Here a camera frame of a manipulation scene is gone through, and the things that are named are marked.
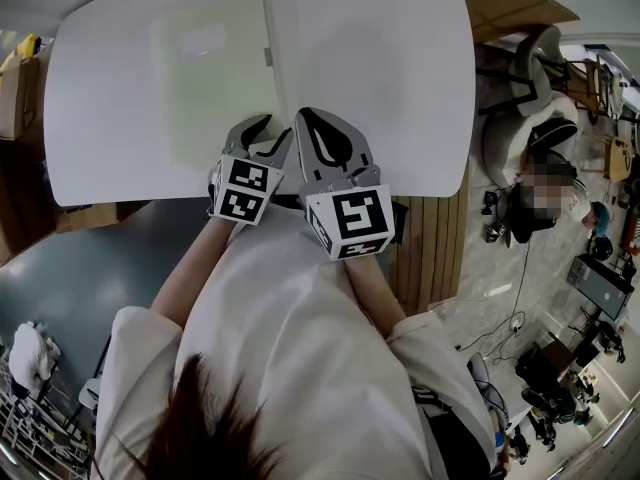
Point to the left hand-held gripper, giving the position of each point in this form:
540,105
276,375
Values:
242,190

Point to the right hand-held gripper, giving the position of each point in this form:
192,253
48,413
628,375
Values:
355,218

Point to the pale green folder item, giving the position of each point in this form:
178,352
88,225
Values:
210,93

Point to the person's right forearm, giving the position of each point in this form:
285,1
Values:
372,293

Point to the person's left forearm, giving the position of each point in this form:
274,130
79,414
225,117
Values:
195,268

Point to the slatted wooden panel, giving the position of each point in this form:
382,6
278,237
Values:
430,248

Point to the white round armchair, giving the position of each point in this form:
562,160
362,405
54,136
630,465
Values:
505,143

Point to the person's white shirt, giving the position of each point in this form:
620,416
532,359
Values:
300,358

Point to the grey chair with black legs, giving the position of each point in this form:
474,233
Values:
535,68

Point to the wooden table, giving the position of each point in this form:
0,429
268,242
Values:
520,10

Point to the brown paper bag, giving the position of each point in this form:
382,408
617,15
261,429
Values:
17,98

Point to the white power strip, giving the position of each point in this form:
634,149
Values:
517,324

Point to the wooden chair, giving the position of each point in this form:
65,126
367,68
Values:
590,88

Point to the black case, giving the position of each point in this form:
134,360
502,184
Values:
542,365

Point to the black flat monitor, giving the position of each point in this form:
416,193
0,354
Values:
602,288

